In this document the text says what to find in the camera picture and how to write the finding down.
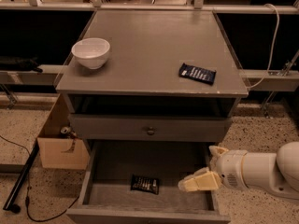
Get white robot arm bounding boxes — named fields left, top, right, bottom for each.
left=178, top=142, right=299, bottom=203

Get cardboard box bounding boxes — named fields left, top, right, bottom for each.
left=37, top=95, right=90, bottom=170

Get white ceramic bowl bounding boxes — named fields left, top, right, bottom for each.
left=71, top=38, right=110, bottom=69

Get black floor cable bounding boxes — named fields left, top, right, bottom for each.
left=0, top=134, right=80, bottom=223

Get white hanging cable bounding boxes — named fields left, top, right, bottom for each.
left=246, top=3, right=280, bottom=90

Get closed grey upper drawer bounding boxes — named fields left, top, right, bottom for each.
left=69, top=114, right=232, bottom=143

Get round brass drawer knob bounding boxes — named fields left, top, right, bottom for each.
left=147, top=127, right=155, bottom=135

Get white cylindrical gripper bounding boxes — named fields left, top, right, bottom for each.
left=178, top=146, right=248, bottom=192

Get black object on rail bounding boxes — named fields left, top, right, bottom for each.
left=0, top=56, right=43, bottom=73

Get open grey bottom drawer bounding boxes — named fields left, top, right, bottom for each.
left=66, top=141, right=230, bottom=224

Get black chocolate rxbar wrapper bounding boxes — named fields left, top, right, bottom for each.
left=130, top=175, right=160, bottom=195

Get black pole on floor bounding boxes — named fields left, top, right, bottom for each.
left=0, top=142, right=39, bottom=214

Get metal can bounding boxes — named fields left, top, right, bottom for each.
left=61, top=126, right=72, bottom=135

